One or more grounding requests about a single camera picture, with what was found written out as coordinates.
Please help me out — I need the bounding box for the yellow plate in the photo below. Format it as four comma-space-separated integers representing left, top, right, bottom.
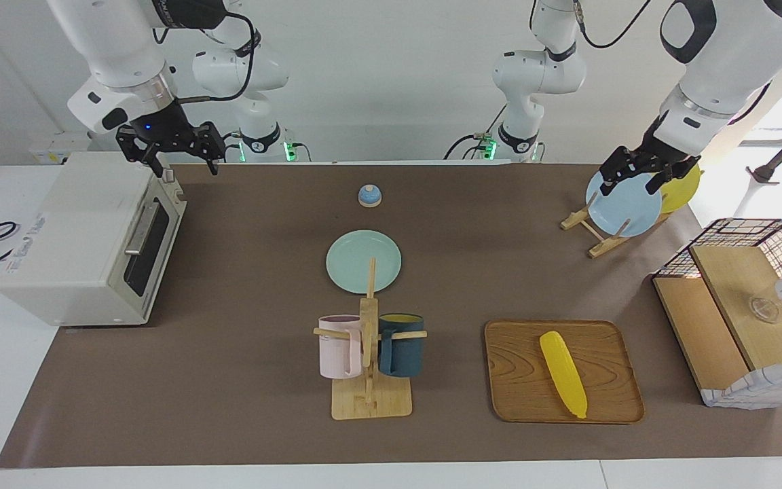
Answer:
659, 163, 702, 214

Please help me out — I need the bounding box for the dark blue mug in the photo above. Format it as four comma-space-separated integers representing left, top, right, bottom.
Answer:
377, 312, 425, 378

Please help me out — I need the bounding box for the small clear glass item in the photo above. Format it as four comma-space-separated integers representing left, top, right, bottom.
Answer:
747, 297, 780, 322

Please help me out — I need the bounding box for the wooden two-tier shelf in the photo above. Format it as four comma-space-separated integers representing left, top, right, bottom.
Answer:
654, 243, 782, 393

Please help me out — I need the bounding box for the brown table mat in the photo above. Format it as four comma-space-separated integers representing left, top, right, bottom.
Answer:
0, 162, 782, 469

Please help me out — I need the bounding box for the black wire basket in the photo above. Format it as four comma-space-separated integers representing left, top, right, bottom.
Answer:
652, 219, 782, 340

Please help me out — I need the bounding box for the oven glass door with handle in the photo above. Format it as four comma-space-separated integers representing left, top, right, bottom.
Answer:
111, 194, 188, 325

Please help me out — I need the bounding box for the yellow corn cob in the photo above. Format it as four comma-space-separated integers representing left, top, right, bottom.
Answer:
539, 331, 589, 420

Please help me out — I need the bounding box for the pink mug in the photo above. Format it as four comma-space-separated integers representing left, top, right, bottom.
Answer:
318, 314, 363, 380

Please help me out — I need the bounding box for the wooden mug rack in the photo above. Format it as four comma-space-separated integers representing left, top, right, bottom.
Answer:
313, 257, 428, 420

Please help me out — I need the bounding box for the light blue plate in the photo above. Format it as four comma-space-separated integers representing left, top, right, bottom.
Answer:
586, 170, 663, 238

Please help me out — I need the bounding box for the white checkered fabric liner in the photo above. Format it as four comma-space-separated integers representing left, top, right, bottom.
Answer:
700, 357, 782, 410

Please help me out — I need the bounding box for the white toaster oven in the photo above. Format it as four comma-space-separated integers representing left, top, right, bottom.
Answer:
0, 151, 188, 328

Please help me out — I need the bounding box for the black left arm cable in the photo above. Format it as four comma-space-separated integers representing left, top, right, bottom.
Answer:
571, 0, 772, 126

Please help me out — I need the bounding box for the wooden plate rack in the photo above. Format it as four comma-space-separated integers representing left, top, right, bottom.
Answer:
561, 204, 670, 259

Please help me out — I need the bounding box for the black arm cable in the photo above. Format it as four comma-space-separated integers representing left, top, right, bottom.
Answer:
177, 10, 259, 104
571, 0, 772, 126

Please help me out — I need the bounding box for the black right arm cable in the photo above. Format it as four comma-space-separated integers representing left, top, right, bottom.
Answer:
177, 10, 259, 104

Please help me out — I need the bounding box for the brown wooden tray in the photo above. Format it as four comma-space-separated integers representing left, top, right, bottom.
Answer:
484, 319, 646, 425

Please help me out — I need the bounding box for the light green plate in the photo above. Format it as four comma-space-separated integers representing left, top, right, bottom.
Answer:
327, 230, 403, 295

